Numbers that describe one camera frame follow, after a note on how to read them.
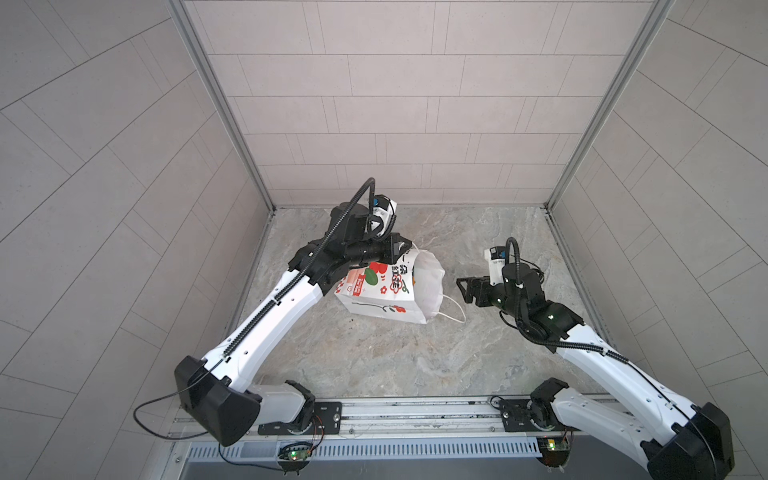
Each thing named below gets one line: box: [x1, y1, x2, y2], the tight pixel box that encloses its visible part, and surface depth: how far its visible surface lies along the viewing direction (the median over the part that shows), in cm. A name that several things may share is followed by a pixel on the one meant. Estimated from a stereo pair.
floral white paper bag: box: [335, 248, 466, 324], surface depth 82 cm
